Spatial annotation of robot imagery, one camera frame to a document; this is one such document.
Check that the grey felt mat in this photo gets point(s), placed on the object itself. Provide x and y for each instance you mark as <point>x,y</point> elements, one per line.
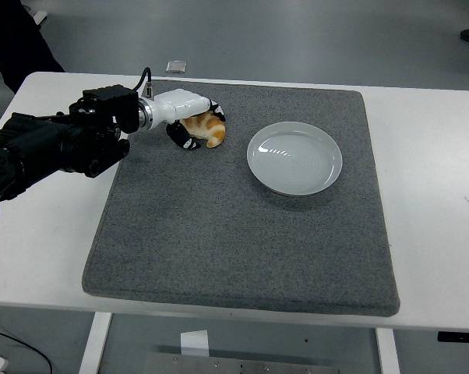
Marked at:
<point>219,233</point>

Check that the silver square floor socket cover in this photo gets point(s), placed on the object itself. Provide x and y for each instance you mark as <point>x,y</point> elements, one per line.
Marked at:
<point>176,66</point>

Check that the grey metal plate with screws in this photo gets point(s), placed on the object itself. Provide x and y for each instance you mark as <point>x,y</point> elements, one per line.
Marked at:
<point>238,366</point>

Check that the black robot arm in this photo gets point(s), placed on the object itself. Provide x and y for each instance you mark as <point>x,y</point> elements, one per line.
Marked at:
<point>43,144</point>

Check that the golden croissant bread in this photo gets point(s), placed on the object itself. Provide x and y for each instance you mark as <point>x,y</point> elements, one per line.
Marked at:
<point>215,132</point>

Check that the round white plate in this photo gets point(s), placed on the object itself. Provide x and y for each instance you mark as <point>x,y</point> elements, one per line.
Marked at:
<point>295,159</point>

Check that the person's leg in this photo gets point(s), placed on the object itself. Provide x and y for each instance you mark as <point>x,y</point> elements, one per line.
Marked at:
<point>12,39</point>

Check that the black table control panel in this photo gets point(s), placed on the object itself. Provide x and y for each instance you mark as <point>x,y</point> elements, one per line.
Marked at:
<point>460,337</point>

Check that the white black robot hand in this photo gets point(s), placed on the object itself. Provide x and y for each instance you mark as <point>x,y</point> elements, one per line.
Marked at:
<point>180,103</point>

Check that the white table leg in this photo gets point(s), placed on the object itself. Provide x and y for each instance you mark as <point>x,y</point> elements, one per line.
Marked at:
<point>387,350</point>
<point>96,343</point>

